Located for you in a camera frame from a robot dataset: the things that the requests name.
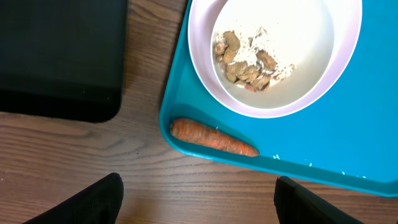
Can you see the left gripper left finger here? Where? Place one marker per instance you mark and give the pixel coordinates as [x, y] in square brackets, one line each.
[99, 203]

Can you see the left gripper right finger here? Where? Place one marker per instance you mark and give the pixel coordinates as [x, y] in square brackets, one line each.
[296, 204]

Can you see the small white food bowl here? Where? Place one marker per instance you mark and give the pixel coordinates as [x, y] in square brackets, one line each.
[295, 25]

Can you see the teal serving tray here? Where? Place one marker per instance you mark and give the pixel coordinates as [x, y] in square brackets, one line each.
[347, 138]

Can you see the orange carrot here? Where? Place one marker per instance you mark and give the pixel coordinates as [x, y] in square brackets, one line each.
[196, 133]

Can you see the food scraps and rice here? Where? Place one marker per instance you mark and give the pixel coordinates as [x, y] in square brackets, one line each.
[251, 60]

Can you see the black tray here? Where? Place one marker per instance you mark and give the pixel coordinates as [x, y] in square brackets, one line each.
[63, 58]

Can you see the white plate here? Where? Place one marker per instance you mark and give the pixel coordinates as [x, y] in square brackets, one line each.
[321, 66]

